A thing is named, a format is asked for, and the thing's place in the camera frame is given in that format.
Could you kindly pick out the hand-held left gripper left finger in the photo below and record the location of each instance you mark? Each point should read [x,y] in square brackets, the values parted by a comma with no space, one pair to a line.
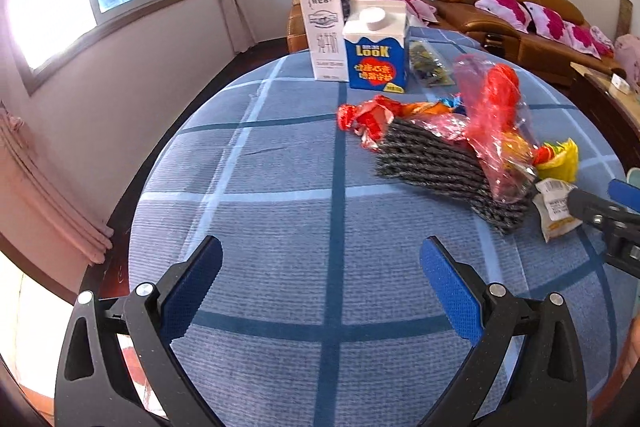
[192,287]

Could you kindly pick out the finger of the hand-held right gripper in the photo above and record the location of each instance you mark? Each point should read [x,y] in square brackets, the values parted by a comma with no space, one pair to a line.
[600,212]
[625,194]

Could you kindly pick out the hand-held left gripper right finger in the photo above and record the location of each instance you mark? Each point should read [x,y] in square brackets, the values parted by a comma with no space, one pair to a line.
[450,292]

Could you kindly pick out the beige snack packet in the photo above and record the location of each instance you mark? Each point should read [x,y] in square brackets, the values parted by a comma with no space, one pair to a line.
[552,217]

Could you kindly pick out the yellow plastic bag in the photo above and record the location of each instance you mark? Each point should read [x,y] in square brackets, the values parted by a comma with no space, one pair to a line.
[562,162]

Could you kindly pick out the translucent red plastic bag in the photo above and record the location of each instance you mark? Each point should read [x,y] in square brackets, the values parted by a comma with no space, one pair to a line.
[495,107]

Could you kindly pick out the orange and blue candy wrapper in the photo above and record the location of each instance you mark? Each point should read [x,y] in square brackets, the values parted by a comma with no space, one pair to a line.
[425,108]

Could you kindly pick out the red foil wrapper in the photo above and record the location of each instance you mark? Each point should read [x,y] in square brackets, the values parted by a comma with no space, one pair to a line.
[365,119]

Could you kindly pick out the dark wooden coffee table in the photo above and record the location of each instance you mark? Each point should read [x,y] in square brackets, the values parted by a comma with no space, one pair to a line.
[600,107]

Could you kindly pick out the white tissue box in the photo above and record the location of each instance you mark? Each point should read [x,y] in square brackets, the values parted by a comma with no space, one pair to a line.
[620,82]

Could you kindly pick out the pink cloth cover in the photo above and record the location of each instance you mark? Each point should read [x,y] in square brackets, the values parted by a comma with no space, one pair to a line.
[630,57]

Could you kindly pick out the pink folded blanket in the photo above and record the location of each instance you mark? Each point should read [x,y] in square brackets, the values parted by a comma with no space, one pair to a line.
[602,42]

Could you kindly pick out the long brown leather sofa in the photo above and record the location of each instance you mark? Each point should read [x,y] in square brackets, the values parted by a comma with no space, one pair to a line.
[540,52]

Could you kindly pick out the rolled standing mat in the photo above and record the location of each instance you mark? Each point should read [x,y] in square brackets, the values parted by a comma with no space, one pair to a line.
[624,17]

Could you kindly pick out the pink pleated curtain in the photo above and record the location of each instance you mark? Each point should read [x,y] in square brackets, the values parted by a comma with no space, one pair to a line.
[45,187]

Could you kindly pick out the clear packet of dark snacks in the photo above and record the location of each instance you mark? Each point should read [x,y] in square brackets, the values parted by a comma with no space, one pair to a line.
[430,64]

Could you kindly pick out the blue milk carton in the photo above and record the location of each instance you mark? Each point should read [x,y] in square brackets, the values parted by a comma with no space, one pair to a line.
[375,62]

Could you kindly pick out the white milk carton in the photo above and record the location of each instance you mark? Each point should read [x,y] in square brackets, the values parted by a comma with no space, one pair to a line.
[325,37]

